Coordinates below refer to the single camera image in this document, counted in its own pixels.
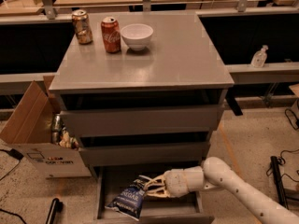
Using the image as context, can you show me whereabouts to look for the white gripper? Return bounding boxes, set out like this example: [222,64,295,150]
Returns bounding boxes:
[140,169,189,198]

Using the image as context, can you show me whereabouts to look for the blue chip bag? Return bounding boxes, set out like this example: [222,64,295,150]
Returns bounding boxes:
[106,175,150,221]

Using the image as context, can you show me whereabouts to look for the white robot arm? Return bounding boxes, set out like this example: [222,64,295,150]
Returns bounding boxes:
[145,157,299,224]

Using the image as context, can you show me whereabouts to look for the grey open bottom drawer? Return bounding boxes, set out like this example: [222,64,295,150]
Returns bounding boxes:
[95,162,214,224]

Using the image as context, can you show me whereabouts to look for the grey middle drawer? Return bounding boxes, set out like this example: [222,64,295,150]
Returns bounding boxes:
[79,142,210,166]

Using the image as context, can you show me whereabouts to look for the grey top drawer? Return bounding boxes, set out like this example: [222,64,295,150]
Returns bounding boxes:
[61,105,223,137]

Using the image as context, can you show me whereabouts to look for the grey drawer cabinet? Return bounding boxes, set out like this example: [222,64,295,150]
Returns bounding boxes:
[49,10,235,224]

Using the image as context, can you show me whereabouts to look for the black object bottom left floor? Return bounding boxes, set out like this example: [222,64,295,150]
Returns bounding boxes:
[45,198,64,224]

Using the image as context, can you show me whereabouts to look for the cans inside cardboard box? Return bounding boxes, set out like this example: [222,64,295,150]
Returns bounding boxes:
[50,114,78,149]

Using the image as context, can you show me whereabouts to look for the black bar right floor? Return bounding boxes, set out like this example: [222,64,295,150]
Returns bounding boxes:
[270,156,288,208]

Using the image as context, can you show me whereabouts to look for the cardboard box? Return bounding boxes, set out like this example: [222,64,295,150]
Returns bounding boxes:
[0,81,91,178]

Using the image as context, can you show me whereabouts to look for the white bowl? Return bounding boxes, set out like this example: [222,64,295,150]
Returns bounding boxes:
[121,23,153,51]

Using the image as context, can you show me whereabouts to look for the clear sanitizer pump bottle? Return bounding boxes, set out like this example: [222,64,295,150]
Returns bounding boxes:
[250,45,268,68]

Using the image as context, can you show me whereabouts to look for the red cola can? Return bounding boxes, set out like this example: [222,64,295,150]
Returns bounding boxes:
[101,17,121,53]

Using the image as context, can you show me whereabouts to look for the gold dented soda can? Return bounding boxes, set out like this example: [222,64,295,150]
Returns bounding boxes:
[72,9,93,45]

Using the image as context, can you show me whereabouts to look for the black power adapter with cable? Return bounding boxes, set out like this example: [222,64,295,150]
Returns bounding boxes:
[0,148,23,181]

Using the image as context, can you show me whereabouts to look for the black cables right floor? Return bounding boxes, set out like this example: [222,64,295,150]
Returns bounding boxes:
[265,108,299,185]

